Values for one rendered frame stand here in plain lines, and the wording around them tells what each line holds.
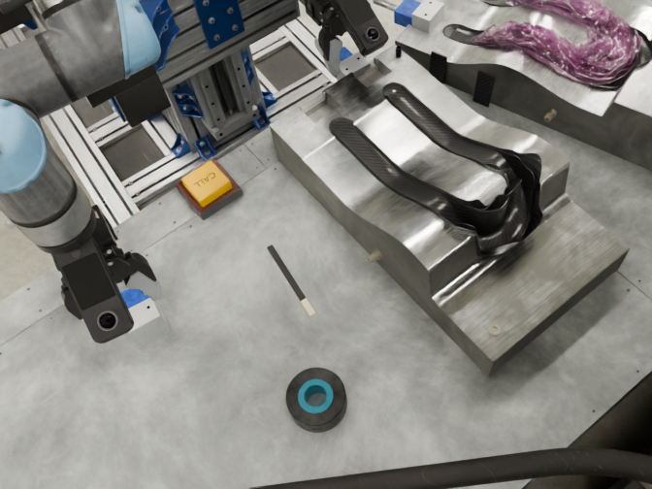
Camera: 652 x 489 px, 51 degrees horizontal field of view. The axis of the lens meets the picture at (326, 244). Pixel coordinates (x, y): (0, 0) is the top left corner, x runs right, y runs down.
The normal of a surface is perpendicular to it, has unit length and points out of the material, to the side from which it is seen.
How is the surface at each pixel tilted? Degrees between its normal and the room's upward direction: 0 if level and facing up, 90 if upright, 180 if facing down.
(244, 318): 0
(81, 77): 75
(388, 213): 28
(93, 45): 46
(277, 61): 0
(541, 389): 0
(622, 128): 90
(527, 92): 90
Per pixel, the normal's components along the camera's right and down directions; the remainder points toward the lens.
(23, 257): -0.10, -0.51
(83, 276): 0.18, -0.07
